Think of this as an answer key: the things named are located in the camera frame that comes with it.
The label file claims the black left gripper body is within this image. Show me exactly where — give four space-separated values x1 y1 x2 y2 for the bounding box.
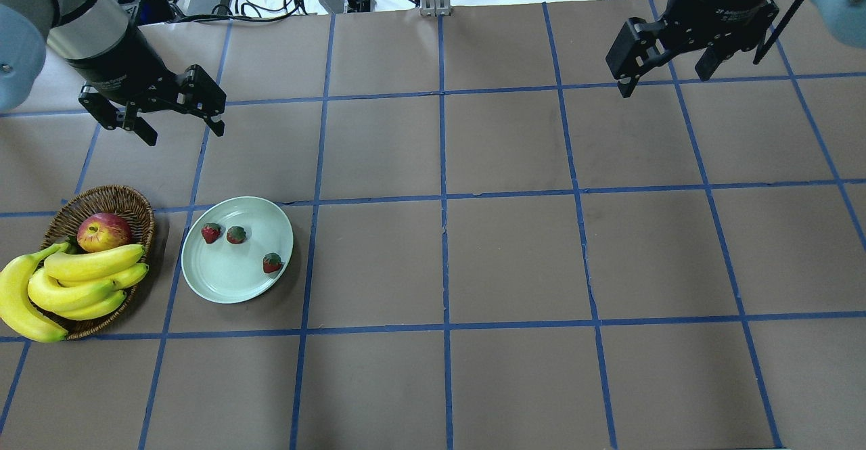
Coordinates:
64 27 193 115

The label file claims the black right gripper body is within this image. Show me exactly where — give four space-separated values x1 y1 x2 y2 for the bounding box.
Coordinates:
658 0 777 50

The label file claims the strawberry moved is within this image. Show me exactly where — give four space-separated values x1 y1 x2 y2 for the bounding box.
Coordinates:
225 225 248 244
200 223 223 244
262 252 283 274

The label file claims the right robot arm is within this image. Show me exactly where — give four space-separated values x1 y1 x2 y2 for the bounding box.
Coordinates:
606 0 865 98

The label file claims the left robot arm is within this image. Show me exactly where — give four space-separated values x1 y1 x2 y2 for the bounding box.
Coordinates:
1 0 227 145

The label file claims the wicker basket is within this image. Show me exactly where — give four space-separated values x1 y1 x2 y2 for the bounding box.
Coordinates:
39 185 156 341

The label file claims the red apple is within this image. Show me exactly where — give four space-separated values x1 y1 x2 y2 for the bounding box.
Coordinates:
76 212 133 253

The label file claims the yellow banana bunch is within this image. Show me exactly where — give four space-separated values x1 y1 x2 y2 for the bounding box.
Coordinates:
1 242 150 343

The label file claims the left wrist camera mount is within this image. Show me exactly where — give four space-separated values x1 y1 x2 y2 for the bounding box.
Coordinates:
115 0 179 26

